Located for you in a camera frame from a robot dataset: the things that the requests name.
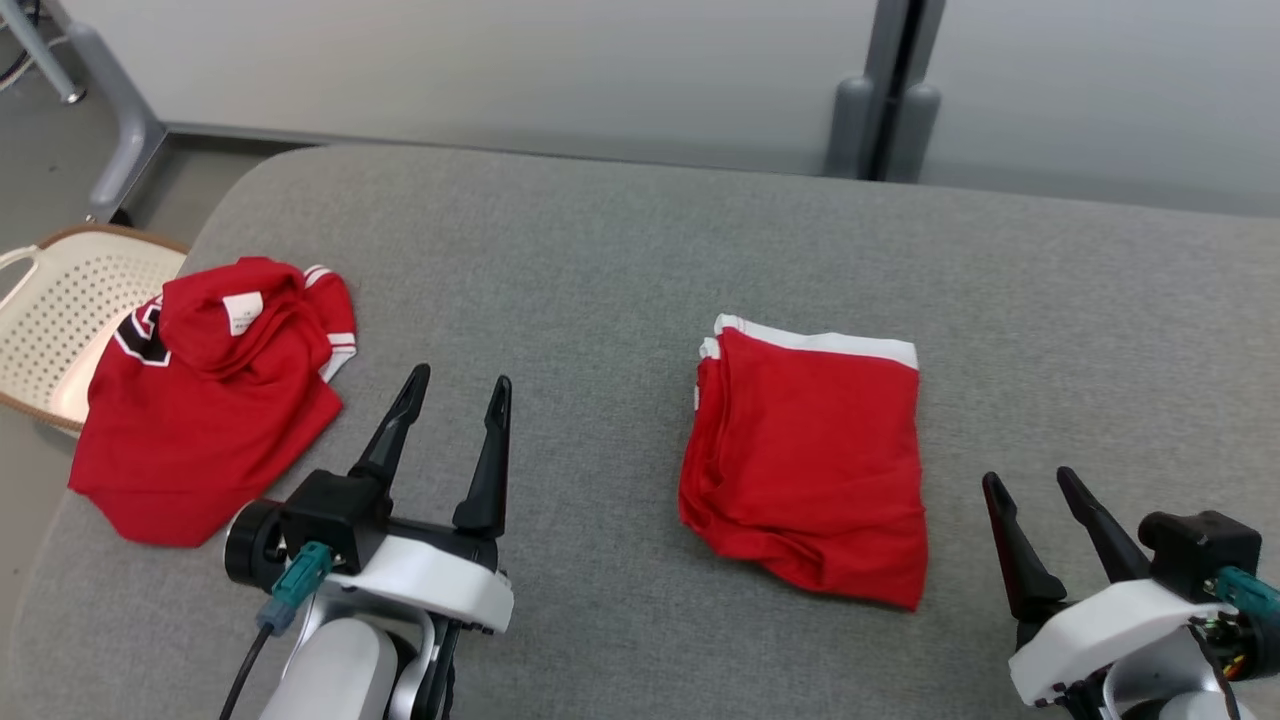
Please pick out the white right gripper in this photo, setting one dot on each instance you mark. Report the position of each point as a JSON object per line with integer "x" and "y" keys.
{"x": 1100, "y": 630}

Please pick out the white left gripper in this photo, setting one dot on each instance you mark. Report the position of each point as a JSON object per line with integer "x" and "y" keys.
{"x": 440, "y": 580}

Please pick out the red shirt white sleeves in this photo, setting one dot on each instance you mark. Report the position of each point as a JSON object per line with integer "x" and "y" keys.
{"x": 210, "y": 430}

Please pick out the red shorts white waistband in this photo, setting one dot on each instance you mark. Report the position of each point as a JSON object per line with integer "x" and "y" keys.
{"x": 810, "y": 450}

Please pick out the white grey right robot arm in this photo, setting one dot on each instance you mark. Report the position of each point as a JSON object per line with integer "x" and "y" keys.
{"x": 1180, "y": 690}

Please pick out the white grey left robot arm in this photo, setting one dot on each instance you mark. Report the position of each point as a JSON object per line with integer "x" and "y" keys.
{"x": 335, "y": 675}

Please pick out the cream perforated laundry basket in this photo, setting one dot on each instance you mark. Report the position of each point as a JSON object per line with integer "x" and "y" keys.
{"x": 60, "y": 310}

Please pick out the thick grey metal table leg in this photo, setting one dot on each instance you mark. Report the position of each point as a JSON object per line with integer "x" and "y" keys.
{"x": 125, "y": 140}

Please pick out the thin chrome table leg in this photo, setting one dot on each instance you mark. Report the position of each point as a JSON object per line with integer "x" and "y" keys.
{"x": 45, "y": 55}

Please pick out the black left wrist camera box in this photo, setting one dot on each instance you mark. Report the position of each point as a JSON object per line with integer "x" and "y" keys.
{"x": 335, "y": 515}

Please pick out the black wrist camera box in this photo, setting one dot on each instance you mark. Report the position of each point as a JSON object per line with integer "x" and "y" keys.
{"x": 335, "y": 515}
{"x": 1200, "y": 550}

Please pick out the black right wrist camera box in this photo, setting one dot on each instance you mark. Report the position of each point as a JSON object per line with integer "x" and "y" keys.
{"x": 1200, "y": 550}

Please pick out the grey partition foot post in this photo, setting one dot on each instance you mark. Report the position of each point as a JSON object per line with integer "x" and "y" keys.
{"x": 850, "y": 125}
{"x": 912, "y": 130}

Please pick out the dark vertical partition frame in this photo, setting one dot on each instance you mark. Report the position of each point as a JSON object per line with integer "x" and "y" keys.
{"x": 900, "y": 40}

